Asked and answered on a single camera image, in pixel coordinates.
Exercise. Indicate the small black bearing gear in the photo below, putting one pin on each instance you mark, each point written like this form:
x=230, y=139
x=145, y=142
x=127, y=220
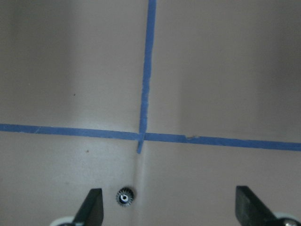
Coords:
x=125, y=196

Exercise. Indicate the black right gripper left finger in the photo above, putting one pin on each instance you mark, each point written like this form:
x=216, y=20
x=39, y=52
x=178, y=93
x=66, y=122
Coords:
x=91, y=211

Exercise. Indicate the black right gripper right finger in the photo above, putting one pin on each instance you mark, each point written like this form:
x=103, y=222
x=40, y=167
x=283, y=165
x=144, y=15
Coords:
x=251, y=211

